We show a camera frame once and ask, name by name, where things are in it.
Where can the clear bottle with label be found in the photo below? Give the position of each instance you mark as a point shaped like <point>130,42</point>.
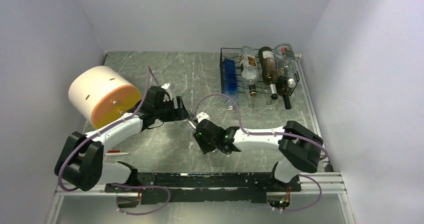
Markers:
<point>249,69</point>

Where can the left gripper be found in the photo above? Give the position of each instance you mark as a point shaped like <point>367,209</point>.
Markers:
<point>180,114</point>

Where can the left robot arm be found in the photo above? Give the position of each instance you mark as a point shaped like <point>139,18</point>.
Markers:
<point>81,162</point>

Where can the clear round bottle white cap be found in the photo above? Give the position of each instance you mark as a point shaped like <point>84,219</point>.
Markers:
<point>189,127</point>

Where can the clear slim glass bottle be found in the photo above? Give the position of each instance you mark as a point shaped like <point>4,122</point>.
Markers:
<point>268,99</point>

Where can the white and orange drum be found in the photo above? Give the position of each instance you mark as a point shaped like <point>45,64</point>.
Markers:
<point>102,96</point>

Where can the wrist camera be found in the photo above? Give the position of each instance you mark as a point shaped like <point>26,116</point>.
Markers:
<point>168,87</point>
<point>202,116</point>

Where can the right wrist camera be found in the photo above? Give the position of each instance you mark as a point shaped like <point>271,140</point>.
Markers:
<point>202,116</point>

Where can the small clear glass bottle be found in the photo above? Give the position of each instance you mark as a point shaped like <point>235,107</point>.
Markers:
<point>251,101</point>

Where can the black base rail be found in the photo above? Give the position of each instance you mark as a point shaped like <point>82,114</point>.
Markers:
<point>153,188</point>

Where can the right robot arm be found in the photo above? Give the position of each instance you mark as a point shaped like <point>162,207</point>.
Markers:
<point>300,147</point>

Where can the dark green wine bottle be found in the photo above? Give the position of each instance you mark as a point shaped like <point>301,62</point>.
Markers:
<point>284,91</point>
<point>270,74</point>

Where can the black wire wine rack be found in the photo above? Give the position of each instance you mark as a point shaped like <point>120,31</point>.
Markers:
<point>233,54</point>

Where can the white pen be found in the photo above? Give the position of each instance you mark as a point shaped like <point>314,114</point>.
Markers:
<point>112,154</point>

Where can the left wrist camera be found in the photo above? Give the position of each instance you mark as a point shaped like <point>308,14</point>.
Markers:
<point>168,87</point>

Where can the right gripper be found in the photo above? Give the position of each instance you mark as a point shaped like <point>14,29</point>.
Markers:
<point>205,148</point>

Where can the dark green wine bottle front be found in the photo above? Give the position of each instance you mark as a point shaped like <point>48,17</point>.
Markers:
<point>284,91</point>

